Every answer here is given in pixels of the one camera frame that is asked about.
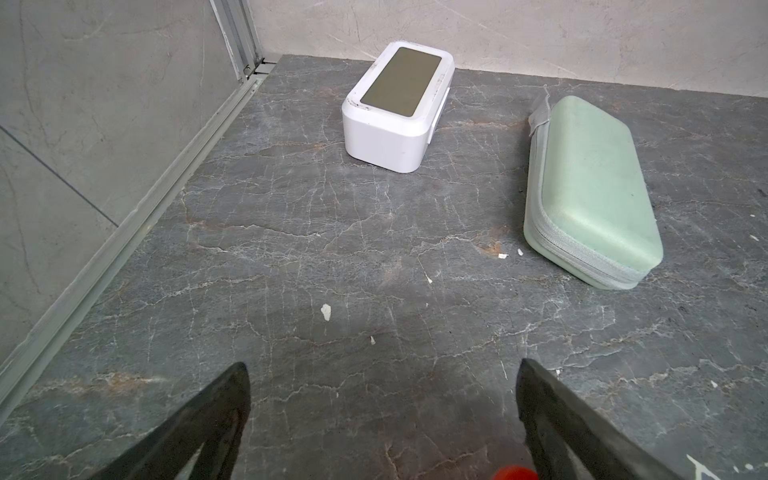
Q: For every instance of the white digital clock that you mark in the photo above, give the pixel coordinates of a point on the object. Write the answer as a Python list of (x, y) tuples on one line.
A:
[(391, 114)]

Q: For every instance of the red plastic bin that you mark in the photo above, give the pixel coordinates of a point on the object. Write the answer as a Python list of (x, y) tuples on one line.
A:
[(515, 472)]

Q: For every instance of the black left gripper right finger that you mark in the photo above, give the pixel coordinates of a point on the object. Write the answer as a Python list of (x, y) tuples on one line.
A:
[(559, 425)]

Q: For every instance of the mint green zipper case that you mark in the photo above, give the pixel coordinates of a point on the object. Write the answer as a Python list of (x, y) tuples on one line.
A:
[(587, 205)]

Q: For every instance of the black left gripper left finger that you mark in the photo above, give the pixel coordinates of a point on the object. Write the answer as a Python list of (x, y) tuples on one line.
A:
[(208, 427)]

